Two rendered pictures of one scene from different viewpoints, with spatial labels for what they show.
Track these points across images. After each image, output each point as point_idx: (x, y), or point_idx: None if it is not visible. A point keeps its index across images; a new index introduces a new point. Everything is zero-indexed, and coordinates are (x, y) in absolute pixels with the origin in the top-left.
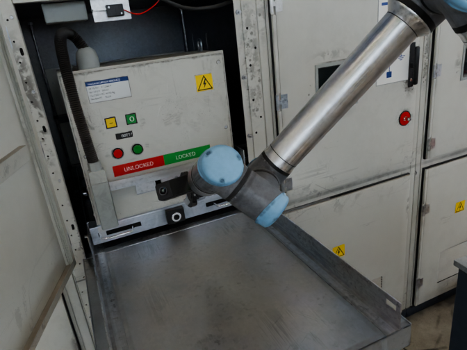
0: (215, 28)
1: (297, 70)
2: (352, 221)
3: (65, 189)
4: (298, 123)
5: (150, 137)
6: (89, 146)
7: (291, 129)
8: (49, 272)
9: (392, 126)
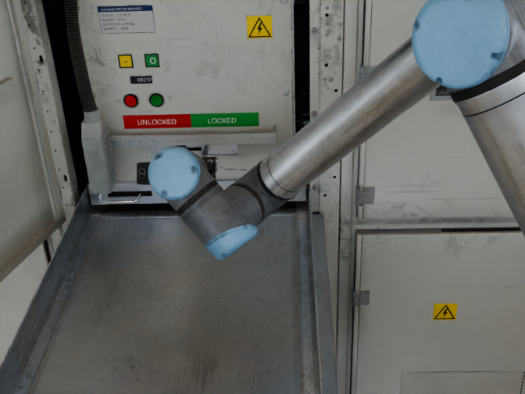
0: None
1: (402, 33)
2: (477, 275)
3: (59, 134)
4: (298, 139)
5: (175, 87)
6: (85, 91)
7: (290, 145)
8: (24, 225)
9: None
